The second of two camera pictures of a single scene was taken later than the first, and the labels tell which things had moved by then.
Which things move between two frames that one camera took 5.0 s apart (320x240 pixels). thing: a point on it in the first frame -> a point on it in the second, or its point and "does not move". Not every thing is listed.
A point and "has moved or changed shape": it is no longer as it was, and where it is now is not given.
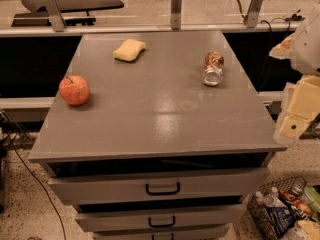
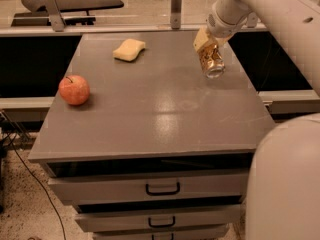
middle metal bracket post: (176, 7) does not move
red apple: (74, 89) does not move
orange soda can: (213, 70) has moved or changed shape
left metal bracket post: (54, 13) does not move
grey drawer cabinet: (157, 135) does not move
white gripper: (309, 52) -> (222, 26)
